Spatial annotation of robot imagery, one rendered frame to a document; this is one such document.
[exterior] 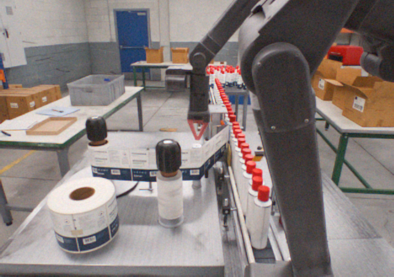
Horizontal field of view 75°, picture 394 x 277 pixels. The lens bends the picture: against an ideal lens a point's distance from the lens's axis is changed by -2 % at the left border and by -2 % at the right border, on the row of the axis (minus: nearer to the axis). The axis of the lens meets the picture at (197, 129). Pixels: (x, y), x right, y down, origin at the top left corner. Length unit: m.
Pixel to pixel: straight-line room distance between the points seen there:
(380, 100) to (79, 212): 2.24
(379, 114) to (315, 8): 2.35
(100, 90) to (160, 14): 6.06
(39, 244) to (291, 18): 0.95
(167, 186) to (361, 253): 0.67
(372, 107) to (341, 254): 1.63
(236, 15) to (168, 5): 7.91
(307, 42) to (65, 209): 0.78
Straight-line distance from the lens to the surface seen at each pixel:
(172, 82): 0.76
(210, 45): 0.72
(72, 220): 0.86
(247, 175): 0.92
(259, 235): 0.86
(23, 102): 4.55
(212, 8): 8.44
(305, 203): 0.34
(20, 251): 1.02
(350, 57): 6.30
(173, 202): 0.89
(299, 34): 0.21
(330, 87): 3.23
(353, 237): 1.13
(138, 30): 8.79
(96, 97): 2.80
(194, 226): 0.95
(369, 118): 2.50
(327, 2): 0.21
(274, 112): 0.22
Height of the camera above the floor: 1.50
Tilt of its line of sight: 20 degrees down
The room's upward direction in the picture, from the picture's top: straight up
